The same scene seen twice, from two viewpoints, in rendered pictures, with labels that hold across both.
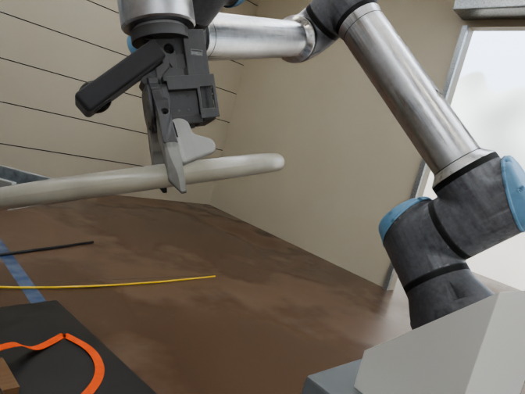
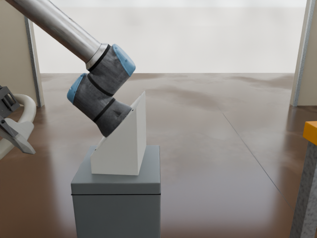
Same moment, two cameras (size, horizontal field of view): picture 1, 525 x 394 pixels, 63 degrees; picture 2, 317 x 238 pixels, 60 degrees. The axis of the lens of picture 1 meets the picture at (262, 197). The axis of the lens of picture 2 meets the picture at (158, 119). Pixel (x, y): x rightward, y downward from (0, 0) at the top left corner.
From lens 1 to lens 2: 0.35 m
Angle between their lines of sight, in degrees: 46
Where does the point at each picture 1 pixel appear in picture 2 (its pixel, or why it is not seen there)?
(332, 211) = not seen: outside the picture
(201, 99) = (5, 101)
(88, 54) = not seen: outside the picture
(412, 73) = (54, 12)
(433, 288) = (107, 115)
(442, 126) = (81, 38)
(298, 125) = not seen: outside the picture
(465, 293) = (120, 112)
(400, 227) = (80, 94)
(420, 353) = (115, 145)
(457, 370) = (131, 144)
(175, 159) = (23, 142)
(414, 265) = (94, 109)
